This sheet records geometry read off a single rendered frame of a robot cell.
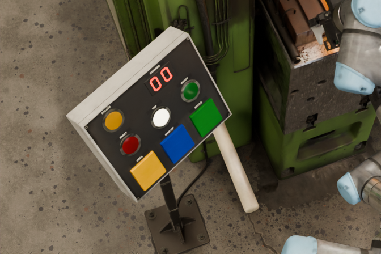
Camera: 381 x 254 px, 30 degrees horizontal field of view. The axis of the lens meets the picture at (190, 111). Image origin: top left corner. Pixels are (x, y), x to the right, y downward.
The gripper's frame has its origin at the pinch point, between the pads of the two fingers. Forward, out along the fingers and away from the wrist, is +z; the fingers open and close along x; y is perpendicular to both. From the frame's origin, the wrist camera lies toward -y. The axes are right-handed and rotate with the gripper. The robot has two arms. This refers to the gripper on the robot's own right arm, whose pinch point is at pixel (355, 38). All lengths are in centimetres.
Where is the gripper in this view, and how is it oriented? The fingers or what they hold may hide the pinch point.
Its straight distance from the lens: 191.5
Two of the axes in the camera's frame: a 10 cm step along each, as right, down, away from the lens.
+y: 0.8, 4.6, 8.9
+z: -3.3, -8.3, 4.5
